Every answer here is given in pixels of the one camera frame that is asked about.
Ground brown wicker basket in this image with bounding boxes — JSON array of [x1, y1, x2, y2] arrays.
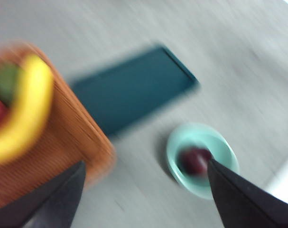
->
[[0, 41, 117, 212]]

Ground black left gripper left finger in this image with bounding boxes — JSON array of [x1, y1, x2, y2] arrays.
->
[[0, 161, 87, 228]]

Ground yellow banana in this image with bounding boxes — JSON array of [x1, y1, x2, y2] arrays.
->
[[0, 54, 54, 164]]

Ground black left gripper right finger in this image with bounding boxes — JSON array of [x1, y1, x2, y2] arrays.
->
[[206, 158, 288, 228]]

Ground dark red plum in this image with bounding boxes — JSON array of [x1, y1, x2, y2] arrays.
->
[[179, 147, 212, 176]]

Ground green vegetable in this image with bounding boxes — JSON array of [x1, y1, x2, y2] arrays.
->
[[0, 63, 23, 105]]

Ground dark rectangular tray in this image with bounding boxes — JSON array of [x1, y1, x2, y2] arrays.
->
[[71, 45, 201, 137]]

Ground teal ribbed bowl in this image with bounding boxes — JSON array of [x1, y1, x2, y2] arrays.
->
[[166, 123, 240, 200]]

